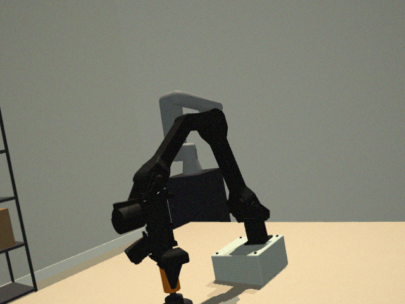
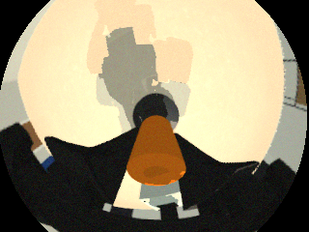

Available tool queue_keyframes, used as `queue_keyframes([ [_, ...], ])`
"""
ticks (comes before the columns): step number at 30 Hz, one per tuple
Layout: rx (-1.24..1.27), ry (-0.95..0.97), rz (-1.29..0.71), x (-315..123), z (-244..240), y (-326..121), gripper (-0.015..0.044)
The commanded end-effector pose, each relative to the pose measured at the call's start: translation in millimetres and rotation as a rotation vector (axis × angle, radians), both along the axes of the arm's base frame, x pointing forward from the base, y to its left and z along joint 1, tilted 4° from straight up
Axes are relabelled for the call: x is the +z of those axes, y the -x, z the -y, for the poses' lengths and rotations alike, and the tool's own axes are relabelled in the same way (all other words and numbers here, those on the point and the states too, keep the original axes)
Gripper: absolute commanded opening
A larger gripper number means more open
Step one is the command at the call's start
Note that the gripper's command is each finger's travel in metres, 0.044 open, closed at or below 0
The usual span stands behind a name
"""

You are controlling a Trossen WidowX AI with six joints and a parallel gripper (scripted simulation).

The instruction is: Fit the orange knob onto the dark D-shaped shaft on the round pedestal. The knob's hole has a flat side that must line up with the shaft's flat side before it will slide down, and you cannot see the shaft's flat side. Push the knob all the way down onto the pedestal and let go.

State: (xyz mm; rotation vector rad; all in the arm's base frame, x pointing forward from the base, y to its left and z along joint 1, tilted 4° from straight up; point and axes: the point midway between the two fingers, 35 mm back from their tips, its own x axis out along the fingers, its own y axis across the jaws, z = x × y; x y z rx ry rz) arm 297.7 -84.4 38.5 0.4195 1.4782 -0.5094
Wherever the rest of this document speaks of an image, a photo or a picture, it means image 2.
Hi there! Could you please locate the orange knob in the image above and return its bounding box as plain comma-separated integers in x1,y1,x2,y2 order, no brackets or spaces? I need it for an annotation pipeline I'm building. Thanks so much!
126,116,186,186

